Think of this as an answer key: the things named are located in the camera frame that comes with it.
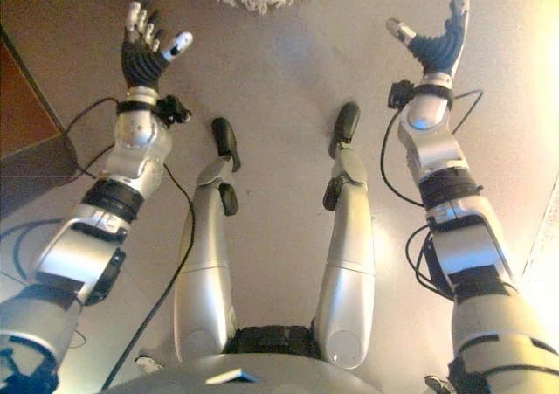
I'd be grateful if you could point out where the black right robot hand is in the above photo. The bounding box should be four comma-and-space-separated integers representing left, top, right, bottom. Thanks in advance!
385, 0, 472, 79

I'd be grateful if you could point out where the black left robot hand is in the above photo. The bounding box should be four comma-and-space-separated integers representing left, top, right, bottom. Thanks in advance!
120, 0, 194, 94

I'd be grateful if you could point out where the black left robot foot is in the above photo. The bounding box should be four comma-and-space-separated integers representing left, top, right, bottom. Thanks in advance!
211, 117, 241, 216

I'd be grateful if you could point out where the black robot foot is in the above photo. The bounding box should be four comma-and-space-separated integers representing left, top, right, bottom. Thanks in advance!
322, 101, 362, 211
211, 117, 241, 216

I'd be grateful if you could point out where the black right robot foot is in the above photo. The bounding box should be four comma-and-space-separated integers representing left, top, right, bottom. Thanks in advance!
322, 101, 362, 211

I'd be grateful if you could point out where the brown wooden cabinet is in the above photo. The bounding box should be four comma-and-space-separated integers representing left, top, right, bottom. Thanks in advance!
0, 22, 79, 181

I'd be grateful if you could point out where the grey robot torso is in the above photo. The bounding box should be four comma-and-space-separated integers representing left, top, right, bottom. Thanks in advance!
104, 323, 381, 394

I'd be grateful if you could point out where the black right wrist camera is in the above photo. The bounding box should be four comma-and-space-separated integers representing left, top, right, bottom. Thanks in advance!
388, 80, 414, 109

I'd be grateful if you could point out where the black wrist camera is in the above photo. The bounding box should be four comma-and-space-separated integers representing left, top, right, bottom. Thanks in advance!
388, 80, 414, 109
155, 94, 193, 127

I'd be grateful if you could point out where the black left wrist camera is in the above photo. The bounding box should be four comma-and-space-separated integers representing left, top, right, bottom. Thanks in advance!
155, 94, 193, 127

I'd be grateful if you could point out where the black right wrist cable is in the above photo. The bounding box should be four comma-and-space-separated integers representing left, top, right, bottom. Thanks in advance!
379, 88, 484, 299

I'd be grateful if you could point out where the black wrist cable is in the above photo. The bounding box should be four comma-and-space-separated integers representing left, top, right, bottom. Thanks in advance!
64, 96, 197, 391
379, 88, 484, 299

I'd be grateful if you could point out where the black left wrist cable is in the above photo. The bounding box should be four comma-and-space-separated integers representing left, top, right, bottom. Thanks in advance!
64, 96, 197, 391

